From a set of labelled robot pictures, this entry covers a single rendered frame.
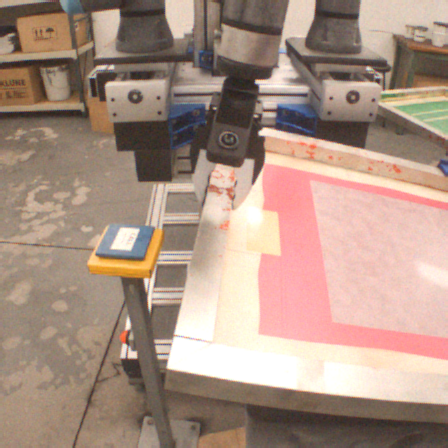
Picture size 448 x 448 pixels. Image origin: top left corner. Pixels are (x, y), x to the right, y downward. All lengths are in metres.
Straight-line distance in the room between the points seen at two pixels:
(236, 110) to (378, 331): 0.31
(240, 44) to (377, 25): 4.03
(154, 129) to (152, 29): 0.25
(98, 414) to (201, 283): 1.32
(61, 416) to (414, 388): 1.48
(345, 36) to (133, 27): 0.52
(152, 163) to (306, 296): 0.63
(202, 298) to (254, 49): 0.28
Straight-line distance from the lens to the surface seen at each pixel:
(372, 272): 0.60
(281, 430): 0.61
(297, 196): 0.70
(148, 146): 1.01
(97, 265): 0.80
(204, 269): 0.46
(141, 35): 1.03
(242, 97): 0.50
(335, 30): 1.07
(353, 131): 1.05
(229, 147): 0.45
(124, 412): 1.69
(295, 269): 0.54
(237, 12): 0.48
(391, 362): 0.49
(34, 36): 4.44
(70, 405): 1.76
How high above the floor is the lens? 1.46
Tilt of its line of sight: 35 degrees down
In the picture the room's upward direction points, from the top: straight up
